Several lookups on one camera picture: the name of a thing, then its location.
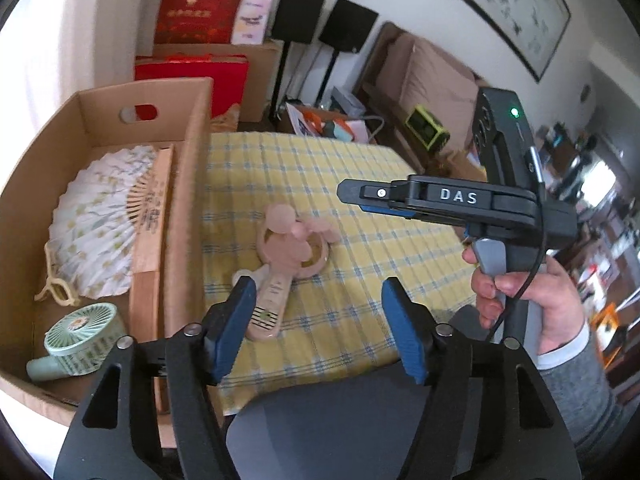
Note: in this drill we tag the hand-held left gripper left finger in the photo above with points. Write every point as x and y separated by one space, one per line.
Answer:
232 330

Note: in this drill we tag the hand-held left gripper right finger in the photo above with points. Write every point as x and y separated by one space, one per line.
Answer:
405 330

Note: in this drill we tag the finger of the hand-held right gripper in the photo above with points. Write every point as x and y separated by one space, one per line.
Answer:
370 192

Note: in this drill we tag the pink handheld electric fan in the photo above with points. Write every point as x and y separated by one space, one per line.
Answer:
272 300

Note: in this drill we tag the green handheld electric fan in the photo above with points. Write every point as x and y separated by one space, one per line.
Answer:
80 335

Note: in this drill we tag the wooden fan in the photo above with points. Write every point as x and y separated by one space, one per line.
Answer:
157 185

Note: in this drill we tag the white floral folding fan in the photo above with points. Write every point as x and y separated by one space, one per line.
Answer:
95 210

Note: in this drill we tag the person's right forearm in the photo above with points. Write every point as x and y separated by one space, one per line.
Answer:
580 390

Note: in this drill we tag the person's right hand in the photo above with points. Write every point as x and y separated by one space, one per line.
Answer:
562 305

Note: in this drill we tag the yellow checked tablecloth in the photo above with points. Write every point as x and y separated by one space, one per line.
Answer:
350 270

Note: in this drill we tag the white open carton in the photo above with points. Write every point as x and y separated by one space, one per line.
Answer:
320 125

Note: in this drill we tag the green and black radio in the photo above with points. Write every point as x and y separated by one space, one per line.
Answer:
425 127

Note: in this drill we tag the light blue box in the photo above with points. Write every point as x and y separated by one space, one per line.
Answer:
347 102

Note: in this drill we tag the black speaker stand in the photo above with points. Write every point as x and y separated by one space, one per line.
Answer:
327 77
281 80

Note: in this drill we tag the dark wooden sofa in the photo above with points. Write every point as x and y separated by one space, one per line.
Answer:
372 67

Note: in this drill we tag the beige sofa cushion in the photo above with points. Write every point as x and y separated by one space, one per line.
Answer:
430 80

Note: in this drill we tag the grey chair back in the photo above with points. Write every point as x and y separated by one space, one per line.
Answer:
325 435

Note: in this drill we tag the large closed cardboard box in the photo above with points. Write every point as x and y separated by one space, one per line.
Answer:
262 80

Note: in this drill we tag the black speaker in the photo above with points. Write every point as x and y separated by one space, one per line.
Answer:
300 10
347 25

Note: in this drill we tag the pink and white package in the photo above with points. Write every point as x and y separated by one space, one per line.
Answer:
251 20

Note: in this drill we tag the red gift box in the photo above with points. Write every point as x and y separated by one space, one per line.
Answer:
190 67

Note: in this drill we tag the red gift bag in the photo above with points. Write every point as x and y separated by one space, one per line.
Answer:
195 10

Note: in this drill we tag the white curtain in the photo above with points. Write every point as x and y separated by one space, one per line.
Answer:
75 35

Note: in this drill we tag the framed wall painting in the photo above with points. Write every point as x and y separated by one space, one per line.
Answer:
500 5

